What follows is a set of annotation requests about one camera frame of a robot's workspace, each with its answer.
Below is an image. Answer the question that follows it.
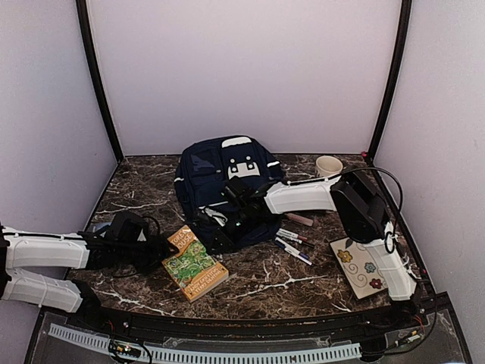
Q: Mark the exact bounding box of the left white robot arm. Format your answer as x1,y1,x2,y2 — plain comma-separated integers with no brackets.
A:
1,211,179,331

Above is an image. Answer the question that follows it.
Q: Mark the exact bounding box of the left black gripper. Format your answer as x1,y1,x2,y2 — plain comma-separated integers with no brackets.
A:
117,234,180,276

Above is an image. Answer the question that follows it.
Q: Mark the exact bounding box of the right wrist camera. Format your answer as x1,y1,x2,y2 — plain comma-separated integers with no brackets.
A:
199,206,227,227

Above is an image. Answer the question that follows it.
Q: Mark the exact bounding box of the cream floral ceramic mug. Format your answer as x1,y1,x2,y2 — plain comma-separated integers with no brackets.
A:
315,155,343,178

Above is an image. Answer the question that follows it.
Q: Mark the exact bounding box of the pink pencil-shaped eraser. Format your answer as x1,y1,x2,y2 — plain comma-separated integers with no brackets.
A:
285,213,314,227

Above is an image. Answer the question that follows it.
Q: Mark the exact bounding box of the red-capped white marker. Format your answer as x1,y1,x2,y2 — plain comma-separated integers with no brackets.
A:
277,228,308,242

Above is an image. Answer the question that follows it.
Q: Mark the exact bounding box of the black-capped white marker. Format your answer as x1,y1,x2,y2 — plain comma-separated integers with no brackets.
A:
277,235,315,249

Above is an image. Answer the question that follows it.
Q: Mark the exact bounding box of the square floral ceramic plate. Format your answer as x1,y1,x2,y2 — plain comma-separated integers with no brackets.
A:
330,238,387,300

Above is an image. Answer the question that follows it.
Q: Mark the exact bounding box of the black frame post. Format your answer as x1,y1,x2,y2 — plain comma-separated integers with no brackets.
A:
75,0,124,163
367,0,412,164

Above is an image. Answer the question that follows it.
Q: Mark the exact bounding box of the orange 39-Storey Treehouse book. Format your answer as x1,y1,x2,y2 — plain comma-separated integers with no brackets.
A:
162,225,229,303

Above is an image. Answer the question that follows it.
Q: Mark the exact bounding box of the purple-capped white marker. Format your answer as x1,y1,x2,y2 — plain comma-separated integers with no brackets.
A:
275,237,309,260

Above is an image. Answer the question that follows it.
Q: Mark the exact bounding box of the right black frame post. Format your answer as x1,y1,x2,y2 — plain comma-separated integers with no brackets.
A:
367,0,412,164

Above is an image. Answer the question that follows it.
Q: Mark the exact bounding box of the navy blue student backpack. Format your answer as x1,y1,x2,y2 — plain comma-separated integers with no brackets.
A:
174,135,284,251

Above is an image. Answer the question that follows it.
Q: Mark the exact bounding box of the left black frame post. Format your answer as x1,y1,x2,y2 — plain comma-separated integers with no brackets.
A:
75,0,124,163

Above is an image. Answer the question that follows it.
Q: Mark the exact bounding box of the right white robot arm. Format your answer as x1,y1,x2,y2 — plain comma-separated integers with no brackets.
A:
201,168,419,329

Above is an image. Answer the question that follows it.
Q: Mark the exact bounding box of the dark Wuthering Heights book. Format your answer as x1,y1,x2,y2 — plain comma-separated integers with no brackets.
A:
86,222,111,233

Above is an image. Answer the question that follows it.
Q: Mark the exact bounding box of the blue-capped white marker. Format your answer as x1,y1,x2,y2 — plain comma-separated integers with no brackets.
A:
281,247,312,266

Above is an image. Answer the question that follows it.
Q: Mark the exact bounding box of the grey slotted cable duct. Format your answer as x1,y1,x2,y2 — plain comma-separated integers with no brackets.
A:
48,324,361,363

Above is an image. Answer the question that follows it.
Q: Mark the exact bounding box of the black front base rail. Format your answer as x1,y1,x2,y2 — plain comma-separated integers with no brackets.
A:
26,293,471,363

